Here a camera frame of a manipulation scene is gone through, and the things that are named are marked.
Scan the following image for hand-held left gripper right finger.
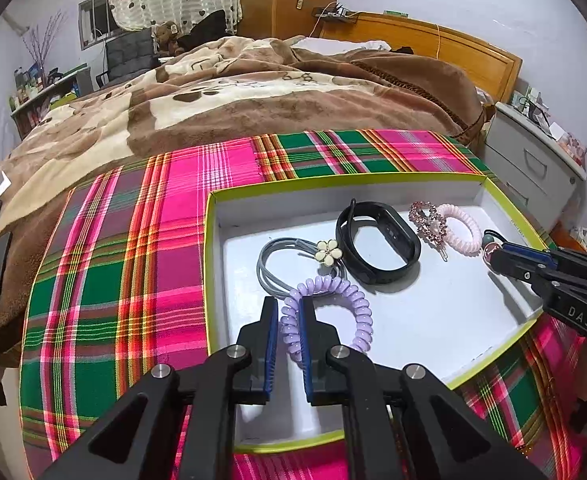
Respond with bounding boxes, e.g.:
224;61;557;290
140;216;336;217
299;296;549;480

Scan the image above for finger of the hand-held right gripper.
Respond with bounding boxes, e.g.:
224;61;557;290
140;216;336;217
488;252;550;287
500;242;560;269

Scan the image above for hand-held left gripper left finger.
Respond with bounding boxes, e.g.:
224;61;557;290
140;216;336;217
38;296;280;480

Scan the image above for round pendant keychain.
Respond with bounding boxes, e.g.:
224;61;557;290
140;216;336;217
480;230;505;274

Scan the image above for pink spiral hair tie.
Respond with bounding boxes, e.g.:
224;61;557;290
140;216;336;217
436;203;483;257

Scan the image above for purple spiral hair tie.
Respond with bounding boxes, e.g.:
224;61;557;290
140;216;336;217
280;276;373;369

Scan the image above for yellow-green cardboard box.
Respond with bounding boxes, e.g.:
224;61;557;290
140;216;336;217
204;172;557;456

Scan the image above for pink crystal hair clip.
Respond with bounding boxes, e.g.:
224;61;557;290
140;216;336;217
408;201;452;264

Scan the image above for grey flower hair tie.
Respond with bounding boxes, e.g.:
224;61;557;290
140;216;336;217
256;237;347;294

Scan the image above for black smart wristband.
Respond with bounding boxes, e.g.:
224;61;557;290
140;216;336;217
335;199;423;285

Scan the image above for orange storage box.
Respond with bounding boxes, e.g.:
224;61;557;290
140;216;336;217
553;225;587;256

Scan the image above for grey nightstand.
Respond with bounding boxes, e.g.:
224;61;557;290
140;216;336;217
480;101;587;234

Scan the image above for pink patterned box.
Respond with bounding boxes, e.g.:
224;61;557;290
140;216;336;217
555;130;587;166

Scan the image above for small items on nightstand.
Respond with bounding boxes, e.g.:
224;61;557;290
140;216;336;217
510;85;557;131

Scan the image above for pink green plaid cloth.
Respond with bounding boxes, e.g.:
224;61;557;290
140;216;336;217
20;129;587;480

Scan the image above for wooden headboard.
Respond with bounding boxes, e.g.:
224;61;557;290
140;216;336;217
318;10;523;106

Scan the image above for brown beige plush blanket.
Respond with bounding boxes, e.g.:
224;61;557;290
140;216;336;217
0;35;489;402

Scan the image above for white pillow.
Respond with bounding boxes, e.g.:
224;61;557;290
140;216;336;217
290;36;392;54

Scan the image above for power strip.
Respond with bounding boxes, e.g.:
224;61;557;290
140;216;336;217
312;3;359;22

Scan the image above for black bag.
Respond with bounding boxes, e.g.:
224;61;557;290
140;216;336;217
178;9;227;51

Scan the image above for black office chair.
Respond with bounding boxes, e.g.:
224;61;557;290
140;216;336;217
96;27;160;89

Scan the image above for brown teddy bear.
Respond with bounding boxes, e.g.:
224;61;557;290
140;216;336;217
153;21;182;56

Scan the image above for cluttered white desk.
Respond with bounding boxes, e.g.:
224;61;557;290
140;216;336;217
10;64;92;141

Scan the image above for window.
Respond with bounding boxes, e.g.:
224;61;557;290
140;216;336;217
78;0;125;51

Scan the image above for purple decorative branches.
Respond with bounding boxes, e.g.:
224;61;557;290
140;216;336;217
23;10;67;79

